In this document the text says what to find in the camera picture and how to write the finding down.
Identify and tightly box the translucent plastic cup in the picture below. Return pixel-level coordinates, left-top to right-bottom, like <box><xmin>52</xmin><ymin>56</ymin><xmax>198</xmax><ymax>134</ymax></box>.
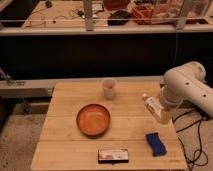
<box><xmin>102</xmin><ymin>78</ymin><xmax>116</xmax><ymax>99</ymax></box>

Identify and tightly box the grey metal rail beam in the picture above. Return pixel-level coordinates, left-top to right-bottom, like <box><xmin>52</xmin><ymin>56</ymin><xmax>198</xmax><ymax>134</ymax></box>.
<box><xmin>0</xmin><ymin>75</ymin><xmax>167</xmax><ymax>99</ymax></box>

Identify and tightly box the black and white box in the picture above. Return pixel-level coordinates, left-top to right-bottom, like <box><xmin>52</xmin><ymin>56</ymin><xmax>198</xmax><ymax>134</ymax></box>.
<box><xmin>98</xmin><ymin>149</ymin><xmax>129</xmax><ymax>164</ymax></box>

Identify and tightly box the orange wooden bowl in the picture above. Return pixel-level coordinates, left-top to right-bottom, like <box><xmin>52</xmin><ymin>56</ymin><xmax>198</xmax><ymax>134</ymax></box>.
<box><xmin>76</xmin><ymin>104</ymin><xmax>111</xmax><ymax>136</ymax></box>

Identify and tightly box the grey metal post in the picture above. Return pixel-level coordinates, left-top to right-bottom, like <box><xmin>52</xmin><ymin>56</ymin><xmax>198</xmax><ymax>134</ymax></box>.
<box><xmin>83</xmin><ymin>0</ymin><xmax>93</xmax><ymax>31</ymax></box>

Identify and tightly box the orange basket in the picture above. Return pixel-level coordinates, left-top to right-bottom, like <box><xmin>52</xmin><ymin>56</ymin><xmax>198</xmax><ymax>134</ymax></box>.
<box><xmin>131</xmin><ymin>5</ymin><xmax>152</xmax><ymax>25</ymax></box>

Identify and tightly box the blue sponge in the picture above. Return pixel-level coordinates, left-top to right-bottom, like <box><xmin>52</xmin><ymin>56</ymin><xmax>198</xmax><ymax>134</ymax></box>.
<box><xmin>146</xmin><ymin>132</ymin><xmax>167</xmax><ymax>157</ymax></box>

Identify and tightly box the black bag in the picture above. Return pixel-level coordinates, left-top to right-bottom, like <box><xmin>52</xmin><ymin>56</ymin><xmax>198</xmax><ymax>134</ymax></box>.
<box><xmin>107</xmin><ymin>10</ymin><xmax>131</xmax><ymax>26</ymax></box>

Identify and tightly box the black cable on floor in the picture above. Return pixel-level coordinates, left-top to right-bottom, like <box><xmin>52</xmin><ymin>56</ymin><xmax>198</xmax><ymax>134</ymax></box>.
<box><xmin>172</xmin><ymin>108</ymin><xmax>211</xmax><ymax>171</ymax></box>

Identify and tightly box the white tube bottle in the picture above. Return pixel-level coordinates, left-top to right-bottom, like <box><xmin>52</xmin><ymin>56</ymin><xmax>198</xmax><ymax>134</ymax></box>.
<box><xmin>142</xmin><ymin>93</ymin><xmax>163</xmax><ymax>121</ymax></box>

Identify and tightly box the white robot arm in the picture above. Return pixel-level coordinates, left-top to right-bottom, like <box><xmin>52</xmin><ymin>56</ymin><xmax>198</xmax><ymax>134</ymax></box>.
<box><xmin>159</xmin><ymin>61</ymin><xmax>213</xmax><ymax>124</ymax></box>

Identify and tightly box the brown bowl on shelf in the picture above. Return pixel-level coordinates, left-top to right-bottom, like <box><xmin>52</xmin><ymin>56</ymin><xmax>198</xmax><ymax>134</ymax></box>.
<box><xmin>103</xmin><ymin>0</ymin><xmax>130</xmax><ymax>10</ymax></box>

